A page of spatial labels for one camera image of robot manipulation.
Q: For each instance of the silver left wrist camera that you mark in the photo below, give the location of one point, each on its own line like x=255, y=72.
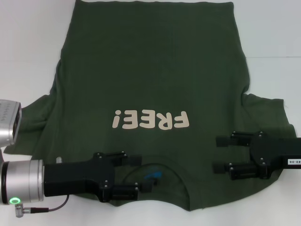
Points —
x=8, y=122

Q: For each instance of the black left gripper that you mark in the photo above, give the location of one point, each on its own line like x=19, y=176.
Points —
x=77, y=175

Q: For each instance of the dark green FREE t-shirt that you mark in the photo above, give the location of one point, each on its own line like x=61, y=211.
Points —
x=150, y=70

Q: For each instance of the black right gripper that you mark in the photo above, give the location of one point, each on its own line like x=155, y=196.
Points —
x=275, y=150

